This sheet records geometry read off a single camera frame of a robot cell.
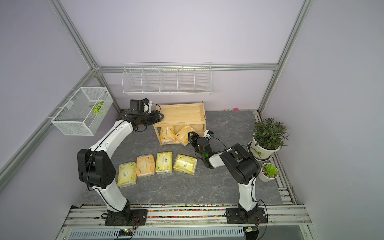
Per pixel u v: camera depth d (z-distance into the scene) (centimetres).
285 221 73
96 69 93
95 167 47
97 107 81
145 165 87
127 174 84
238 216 73
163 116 88
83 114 81
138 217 73
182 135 99
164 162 88
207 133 89
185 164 89
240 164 52
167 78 100
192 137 86
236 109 124
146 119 76
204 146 74
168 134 99
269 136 82
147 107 74
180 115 89
